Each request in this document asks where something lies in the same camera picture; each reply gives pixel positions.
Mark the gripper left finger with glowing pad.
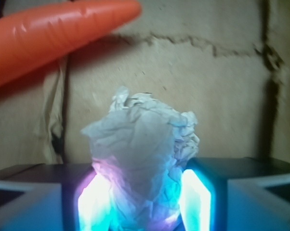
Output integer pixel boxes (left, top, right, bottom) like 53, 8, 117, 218
0, 164, 110, 231

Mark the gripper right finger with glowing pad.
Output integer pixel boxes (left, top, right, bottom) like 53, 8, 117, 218
178, 157, 290, 231

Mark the white paper ball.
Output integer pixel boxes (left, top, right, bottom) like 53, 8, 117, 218
80, 87, 199, 231

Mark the brown paper bag tray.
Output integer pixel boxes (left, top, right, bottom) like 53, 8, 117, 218
0, 0, 290, 169

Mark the orange plastic toy carrot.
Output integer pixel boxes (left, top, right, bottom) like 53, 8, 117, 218
0, 0, 142, 87

